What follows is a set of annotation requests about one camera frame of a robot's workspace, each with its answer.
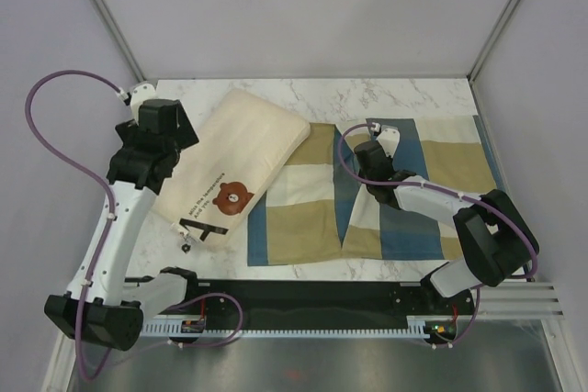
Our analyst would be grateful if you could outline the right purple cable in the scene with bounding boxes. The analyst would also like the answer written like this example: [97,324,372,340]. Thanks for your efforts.
[337,119,539,352]

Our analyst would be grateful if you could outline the aluminium frame post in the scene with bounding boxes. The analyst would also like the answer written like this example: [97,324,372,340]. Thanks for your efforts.
[89,0,147,83]
[468,0,552,85]

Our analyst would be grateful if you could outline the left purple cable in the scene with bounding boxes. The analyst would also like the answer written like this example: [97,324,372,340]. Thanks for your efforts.
[25,70,244,382]

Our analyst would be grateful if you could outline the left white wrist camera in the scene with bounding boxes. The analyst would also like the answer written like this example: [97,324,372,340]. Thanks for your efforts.
[130,82,157,121]

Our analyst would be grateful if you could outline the white slotted cable duct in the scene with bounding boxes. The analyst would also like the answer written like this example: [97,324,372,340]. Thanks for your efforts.
[140,316,457,339]

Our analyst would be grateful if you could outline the left aluminium frame post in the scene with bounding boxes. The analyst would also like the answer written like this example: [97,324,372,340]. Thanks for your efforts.
[89,0,147,83]

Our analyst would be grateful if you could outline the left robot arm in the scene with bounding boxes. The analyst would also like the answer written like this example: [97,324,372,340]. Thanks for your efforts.
[44,99,201,351]

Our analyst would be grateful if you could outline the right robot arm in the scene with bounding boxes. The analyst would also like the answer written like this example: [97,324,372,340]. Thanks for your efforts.
[354,140,538,314]

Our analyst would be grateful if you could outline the blue beige checked pillowcase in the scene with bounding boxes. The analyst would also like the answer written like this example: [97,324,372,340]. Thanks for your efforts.
[247,116,499,266]

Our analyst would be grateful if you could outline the right aluminium frame post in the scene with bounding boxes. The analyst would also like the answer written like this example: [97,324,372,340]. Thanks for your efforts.
[468,0,552,85]

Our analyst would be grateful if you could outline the cream bear print pillow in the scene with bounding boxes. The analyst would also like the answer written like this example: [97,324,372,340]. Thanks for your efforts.
[153,89,311,250]

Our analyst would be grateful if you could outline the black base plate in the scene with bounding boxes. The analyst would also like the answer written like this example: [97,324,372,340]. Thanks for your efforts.
[146,279,479,331]

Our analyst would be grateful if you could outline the purple cable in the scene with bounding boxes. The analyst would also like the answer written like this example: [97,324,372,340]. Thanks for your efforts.
[337,119,539,352]
[25,70,244,382]

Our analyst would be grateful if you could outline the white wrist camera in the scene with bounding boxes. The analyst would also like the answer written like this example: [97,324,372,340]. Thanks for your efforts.
[130,82,157,121]
[374,125,401,159]

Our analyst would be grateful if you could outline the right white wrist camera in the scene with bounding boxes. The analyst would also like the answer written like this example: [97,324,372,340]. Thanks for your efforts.
[374,125,401,159]

